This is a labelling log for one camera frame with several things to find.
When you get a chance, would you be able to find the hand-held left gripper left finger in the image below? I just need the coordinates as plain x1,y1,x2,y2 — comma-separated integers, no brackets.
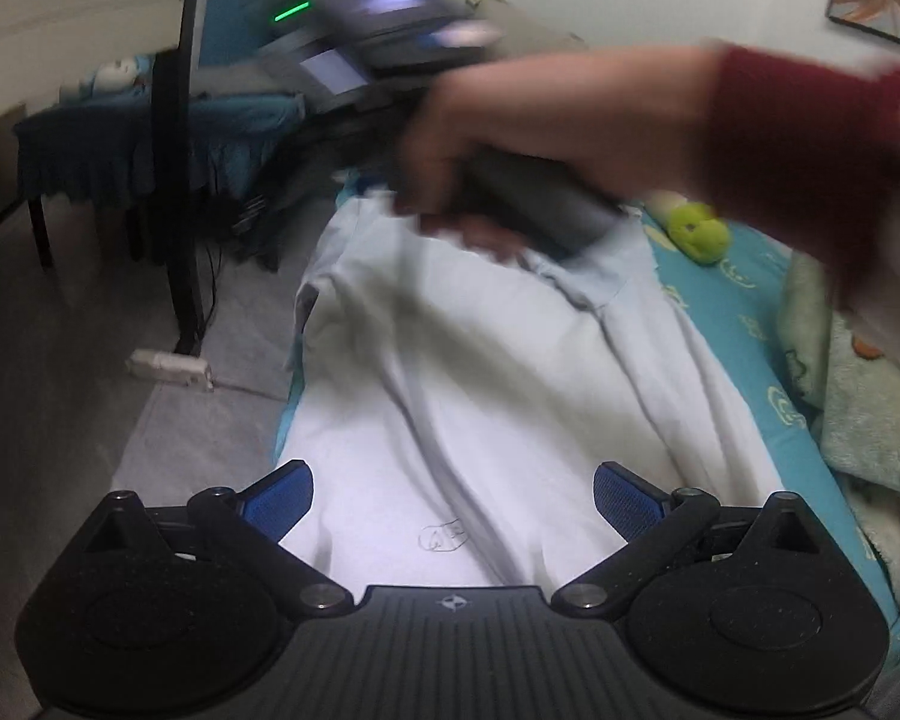
82,460,355,612

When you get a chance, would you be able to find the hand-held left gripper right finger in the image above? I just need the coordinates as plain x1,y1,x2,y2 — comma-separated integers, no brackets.
551,462,833,614

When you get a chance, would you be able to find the pale blue shirt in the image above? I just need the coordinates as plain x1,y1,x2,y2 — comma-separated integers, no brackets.
274,184,790,595

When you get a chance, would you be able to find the person's right forearm red sleeve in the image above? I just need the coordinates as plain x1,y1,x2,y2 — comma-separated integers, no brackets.
709,41,900,361

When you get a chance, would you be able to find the person's right hand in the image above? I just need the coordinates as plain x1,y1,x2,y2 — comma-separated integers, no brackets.
391,45,725,262

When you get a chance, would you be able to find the white power strip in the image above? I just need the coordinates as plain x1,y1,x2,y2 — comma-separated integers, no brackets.
125,349,216,392

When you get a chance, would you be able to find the green printed blanket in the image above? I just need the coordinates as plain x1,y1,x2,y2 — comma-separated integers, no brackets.
776,247,900,650

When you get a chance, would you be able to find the black desk leg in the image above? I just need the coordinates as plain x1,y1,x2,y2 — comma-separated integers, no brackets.
152,0,205,356

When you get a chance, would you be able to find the green plush toy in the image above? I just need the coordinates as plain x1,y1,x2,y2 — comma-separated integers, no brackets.
643,191,733,266

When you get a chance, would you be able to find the small white plush toy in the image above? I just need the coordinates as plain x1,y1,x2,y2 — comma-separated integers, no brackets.
60,58,152,103

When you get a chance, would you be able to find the teal frilled cloth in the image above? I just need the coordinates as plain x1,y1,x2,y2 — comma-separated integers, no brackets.
13,52,308,205

